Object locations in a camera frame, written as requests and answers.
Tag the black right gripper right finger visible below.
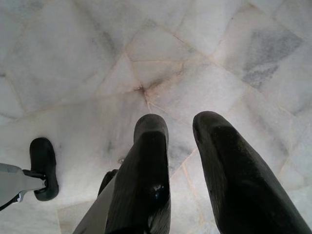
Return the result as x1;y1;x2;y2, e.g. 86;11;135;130
192;111;312;234

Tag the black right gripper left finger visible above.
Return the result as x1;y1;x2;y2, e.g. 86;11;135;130
104;113;172;234

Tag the black robot right foot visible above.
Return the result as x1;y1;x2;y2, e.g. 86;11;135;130
97;169;118;198

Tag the grey robot right leg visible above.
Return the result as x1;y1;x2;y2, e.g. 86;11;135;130
72;174;117;234

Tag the grey robot leg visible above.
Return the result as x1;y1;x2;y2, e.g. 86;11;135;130
72;174;117;234
0;162;47;212

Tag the grey robot left leg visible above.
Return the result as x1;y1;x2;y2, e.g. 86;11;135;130
0;162;47;212

